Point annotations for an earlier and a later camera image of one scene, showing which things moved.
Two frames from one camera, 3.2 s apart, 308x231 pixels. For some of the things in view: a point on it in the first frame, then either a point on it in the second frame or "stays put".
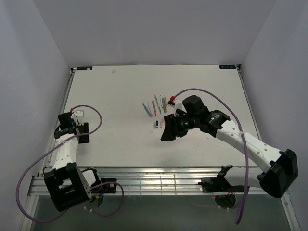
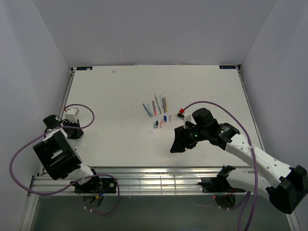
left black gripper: [84, 128] to [79, 133]
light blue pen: [147, 110] stays put
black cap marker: [149, 109] stays put
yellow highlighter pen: [165, 104] stays put
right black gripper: [172, 129] to [181, 140]
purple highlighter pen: [163, 101] stays put
